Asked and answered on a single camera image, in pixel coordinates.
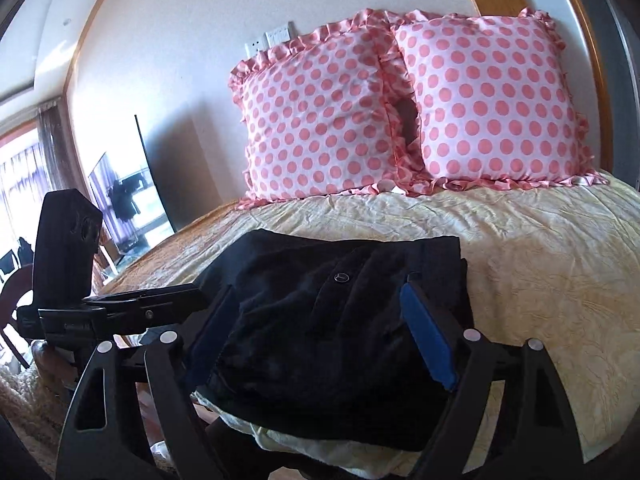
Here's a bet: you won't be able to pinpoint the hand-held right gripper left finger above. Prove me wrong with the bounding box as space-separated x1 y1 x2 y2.
60 285 242 477

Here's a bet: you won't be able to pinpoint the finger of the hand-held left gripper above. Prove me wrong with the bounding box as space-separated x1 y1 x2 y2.
82 284 211 334

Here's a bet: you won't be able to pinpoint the pink polka dot ruffled pillow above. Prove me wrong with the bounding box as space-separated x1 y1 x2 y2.
228 8 426 211
389 7 609 194

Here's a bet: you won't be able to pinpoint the black pants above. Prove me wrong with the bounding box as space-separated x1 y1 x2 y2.
187 228 476 453

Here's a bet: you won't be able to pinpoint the black framed leaning mirror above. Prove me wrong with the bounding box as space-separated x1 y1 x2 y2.
87 114 177 261

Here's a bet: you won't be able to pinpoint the brown curtain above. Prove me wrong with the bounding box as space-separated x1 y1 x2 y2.
36 101 85 198

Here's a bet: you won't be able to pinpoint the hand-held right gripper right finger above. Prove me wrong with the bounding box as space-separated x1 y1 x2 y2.
399 280 584 477

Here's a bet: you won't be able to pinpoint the dark wooden chair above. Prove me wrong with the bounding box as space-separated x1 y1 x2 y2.
0 264 37 372

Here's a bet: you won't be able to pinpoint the cream fluffy blanket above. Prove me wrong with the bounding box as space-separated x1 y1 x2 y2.
0 357 68 443

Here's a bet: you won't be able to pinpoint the bed with yellow patterned bedspread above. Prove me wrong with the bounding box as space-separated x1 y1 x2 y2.
95 169 640 480

